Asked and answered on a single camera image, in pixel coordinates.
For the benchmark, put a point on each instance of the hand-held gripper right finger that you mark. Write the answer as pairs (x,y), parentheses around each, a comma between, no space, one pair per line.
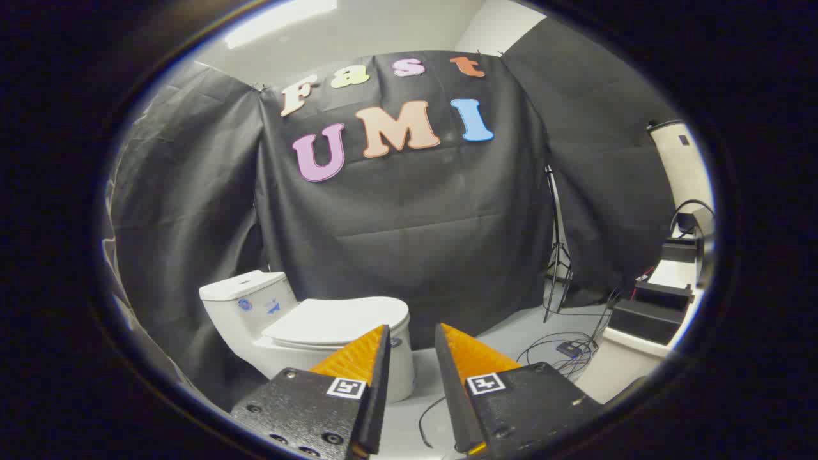
(454,402)

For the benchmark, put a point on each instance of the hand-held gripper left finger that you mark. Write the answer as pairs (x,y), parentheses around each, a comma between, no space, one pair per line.
(380,396)

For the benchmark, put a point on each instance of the white ceramic toilet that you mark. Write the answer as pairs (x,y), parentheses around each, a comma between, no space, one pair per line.
(246,319)

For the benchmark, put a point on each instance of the small black power adapter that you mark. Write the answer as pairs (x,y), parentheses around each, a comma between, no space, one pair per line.
(567,349)

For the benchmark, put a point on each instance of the white side table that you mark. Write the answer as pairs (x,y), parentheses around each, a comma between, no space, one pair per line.
(613,370)

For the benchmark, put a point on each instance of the black backdrop cloth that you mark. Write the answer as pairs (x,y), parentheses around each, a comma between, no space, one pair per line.
(415,223)

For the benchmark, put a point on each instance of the black tripod stand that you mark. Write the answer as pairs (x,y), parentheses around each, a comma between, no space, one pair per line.
(558,243)

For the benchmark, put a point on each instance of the large black box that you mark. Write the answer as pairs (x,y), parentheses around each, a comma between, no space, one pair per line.
(645,322)

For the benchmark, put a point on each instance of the medium black box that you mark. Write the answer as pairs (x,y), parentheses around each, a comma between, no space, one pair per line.
(664,294)

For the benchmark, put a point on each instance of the small black box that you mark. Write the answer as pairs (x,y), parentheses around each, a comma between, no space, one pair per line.
(679,249)

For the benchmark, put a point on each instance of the grey curved device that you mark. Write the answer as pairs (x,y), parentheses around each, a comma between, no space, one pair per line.
(706,255)

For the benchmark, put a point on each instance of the white cabinet panel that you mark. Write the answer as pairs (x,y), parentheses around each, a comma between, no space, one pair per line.
(680,166)

